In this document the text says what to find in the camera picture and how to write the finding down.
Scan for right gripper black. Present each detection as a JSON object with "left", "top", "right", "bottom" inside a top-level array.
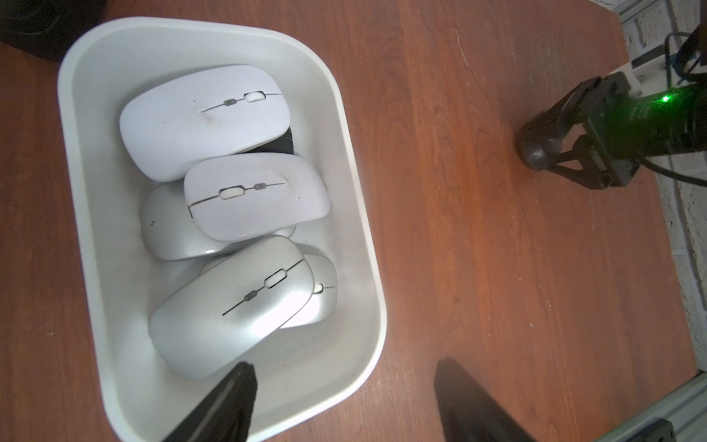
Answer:
[{"left": 524, "top": 71, "right": 706, "bottom": 190}]

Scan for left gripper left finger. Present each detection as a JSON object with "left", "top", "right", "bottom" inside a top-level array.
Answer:
[{"left": 165, "top": 362, "right": 258, "bottom": 442}]

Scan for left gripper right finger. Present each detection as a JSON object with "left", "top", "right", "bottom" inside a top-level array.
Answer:
[{"left": 434, "top": 358, "right": 535, "bottom": 441}]

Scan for black mouse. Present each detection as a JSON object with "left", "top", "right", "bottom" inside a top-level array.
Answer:
[
  {"left": 516, "top": 128, "right": 563, "bottom": 171},
  {"left": 243, "top": 128, "right": 294, "bottom": 155}
]

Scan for white mouse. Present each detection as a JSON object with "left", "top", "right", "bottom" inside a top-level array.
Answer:
[
  {"left": 148, "top": 237, "right": 315, "bottom": 379},
  {"left": 201, "top": 252, "right": 339, "bottom": 331},
  {"left": 119, "top": 64, "right": 291, "bottom": 182},
  {"left": 183, "top": 153, "right": 331, "bottom": 242}
]

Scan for silver mouse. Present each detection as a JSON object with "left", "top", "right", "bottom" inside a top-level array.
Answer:
[{"left": 140, "top": 180, "right": 296, "bottom": 262}]

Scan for white storage box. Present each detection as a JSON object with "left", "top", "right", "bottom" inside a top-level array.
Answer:
[{"left": 57, "top": 18, "right": 387, "bottom": 441}]

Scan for black carrying case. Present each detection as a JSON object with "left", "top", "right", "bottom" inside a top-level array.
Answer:
[{"left": 1, "top": 0, "right": 107, "bottom": 63}]

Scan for aluminium front rail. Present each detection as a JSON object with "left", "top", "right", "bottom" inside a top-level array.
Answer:
[{"left": 598, "top": 372, "right": 706, "bottom": 441}]

